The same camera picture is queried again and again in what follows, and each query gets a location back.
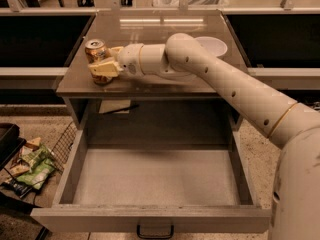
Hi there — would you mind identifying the black wire basket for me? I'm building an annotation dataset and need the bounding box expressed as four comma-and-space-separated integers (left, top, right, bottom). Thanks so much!
51, 122, 77, 172

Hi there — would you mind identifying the dark snack bag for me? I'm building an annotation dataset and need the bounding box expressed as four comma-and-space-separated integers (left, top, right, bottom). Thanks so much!
1, 179, 32, 198

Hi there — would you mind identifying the grey cabinet with glossy top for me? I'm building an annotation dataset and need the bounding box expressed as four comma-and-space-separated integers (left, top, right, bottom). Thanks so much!
57, 9, 246, 122

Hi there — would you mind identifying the black plastic bin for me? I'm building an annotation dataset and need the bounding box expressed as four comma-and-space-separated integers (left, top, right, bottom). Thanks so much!
0, 123, 26, 170

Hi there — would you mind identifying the white ceramic bowl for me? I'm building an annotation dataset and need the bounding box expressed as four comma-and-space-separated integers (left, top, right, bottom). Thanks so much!
196, 36, 228, 58

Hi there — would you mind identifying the black drawer handle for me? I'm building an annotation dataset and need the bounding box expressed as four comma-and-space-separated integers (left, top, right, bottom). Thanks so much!
136, 225, 175, 240

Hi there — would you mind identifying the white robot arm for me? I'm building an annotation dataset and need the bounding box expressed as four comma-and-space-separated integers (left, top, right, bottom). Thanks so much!
85, 33, 320, 240

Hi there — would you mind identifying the tan snack packet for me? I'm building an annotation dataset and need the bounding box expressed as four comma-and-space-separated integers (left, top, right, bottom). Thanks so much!
25, 137, 41, 150

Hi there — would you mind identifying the open grey top drawer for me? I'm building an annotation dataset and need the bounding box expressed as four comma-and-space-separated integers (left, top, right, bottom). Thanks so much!
31, 133, 270, 234

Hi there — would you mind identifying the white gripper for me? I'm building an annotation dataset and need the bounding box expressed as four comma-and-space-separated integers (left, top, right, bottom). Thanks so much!
88, 43, 143, 77

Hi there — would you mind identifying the green snack bag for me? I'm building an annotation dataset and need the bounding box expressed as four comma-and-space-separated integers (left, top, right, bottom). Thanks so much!
17, 144, 56, 190

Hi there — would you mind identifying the orange soda can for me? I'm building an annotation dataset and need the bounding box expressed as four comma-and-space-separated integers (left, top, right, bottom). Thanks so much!
85, 39, 112, 85

